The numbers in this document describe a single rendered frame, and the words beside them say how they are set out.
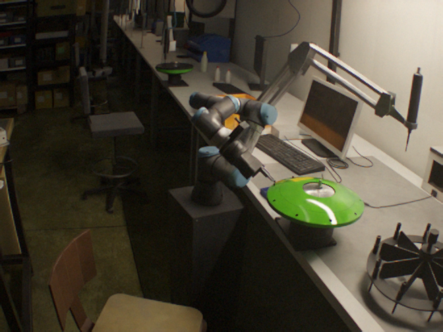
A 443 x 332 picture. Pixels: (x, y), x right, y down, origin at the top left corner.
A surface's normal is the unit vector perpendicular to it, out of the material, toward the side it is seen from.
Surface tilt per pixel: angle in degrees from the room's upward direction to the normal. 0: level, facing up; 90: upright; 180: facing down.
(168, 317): 0
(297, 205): 21
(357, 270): 0
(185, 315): 0
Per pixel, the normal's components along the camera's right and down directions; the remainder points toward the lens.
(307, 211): -0.10, -0.72
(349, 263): 0.07, -0.91
